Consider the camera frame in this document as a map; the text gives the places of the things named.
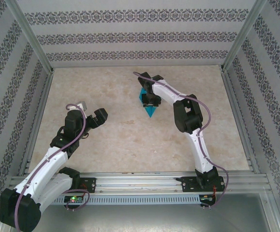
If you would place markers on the long aluminium mounting rail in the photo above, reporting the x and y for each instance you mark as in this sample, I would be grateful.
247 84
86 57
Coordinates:
139 181

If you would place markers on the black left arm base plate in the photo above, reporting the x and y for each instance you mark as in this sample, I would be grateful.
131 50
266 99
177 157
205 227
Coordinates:
91 184

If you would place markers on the aluminium table side rail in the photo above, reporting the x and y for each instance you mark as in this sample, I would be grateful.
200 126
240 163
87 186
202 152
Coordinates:
39 108
239 116

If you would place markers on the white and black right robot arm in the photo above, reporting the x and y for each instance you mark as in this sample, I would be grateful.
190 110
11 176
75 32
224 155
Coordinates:
200 149

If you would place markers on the teal cloth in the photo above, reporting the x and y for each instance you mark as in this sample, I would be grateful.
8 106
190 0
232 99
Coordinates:
151 112

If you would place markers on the aluminium corner post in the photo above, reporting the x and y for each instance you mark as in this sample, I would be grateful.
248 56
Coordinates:
243 33
31 33

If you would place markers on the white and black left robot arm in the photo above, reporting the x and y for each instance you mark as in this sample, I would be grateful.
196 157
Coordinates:
43 166

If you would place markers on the grey metal sheet panel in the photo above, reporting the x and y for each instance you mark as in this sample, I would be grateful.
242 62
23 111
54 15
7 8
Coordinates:
139 220

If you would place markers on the aluminium frame bar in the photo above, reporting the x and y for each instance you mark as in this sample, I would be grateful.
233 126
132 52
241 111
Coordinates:
272 212

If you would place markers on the circuit board with green light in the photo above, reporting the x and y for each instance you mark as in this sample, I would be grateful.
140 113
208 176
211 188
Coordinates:
74 199

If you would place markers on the small circuit board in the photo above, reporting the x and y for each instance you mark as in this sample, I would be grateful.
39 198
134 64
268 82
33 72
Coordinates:
206 198

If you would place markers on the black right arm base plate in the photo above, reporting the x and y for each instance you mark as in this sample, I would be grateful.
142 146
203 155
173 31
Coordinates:
188 184

